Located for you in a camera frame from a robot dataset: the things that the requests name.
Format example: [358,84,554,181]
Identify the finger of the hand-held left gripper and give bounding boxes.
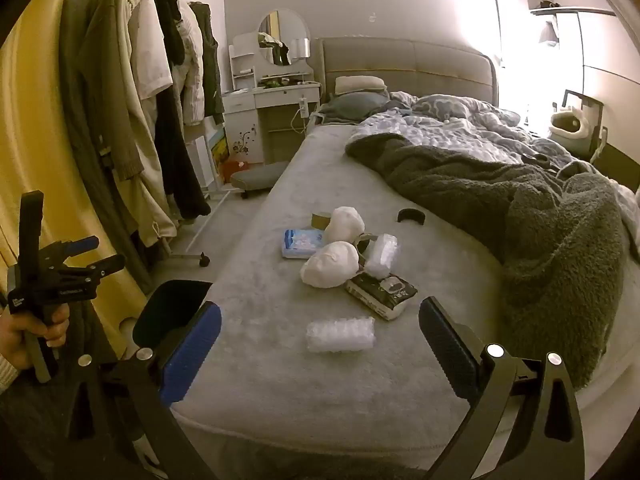
[42,236,100,261]
[60,255,126,286]

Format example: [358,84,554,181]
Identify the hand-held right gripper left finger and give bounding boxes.
[50,301,222,480]

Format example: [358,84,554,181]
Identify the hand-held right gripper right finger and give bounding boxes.
[419,297,586,480]

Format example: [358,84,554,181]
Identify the bubble wrap piece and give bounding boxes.
[364,233,399,279]

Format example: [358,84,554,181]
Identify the torn cardboard roll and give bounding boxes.
[352,232,381,256]

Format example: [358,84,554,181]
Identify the blue tissue packet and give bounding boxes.
[281,228,326,260]

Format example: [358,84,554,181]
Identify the person's left hand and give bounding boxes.
[0,305,71,368]

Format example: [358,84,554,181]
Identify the beige coat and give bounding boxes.
[115,0,178,248]

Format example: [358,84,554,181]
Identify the white rolling clothes rack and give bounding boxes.
[167,125,246,268]

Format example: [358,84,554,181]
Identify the yellow curtain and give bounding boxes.
[0,0,136,361]

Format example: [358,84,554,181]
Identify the dark grey fleece blanket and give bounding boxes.
[345,132,640,391]

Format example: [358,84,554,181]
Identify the black garment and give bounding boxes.
[127,0,211,221]

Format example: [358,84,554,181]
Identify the hanging clothes on rack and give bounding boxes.
[60,0,153,296]

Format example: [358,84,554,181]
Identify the colourful picture box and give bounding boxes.
[210,127,231,173]

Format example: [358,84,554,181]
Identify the orange bag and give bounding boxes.
[222,157,251,183]

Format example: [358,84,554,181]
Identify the grey cushioned stool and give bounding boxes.
[230,162,288,200]

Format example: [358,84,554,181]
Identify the white shirt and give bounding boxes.
[132,0,173,101]

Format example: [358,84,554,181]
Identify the white puffer jacket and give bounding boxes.
[175,0,208,128]

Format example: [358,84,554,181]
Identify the dark green vest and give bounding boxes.
[192,2,226,121]

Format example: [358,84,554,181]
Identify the patterned grey duvet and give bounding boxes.
[350,92,640,221]

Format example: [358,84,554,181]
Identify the white dressing table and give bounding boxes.
[222,32,323,166]

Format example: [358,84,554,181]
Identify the white pet bed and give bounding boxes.
[549,105,593,142]

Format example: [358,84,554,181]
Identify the grey pillow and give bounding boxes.
[320,92,391,123]

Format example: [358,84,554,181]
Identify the cream pillow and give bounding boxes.
[334,76,388,96]

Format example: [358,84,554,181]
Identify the grey padded headboard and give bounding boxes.
[316,37,501,111]

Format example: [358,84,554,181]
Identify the round mirror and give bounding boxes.
[257,9,311,67]

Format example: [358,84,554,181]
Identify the white wardrobe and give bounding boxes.
[575,10,640,196]

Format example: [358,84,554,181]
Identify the wall shelf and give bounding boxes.
[530,2,616,17]

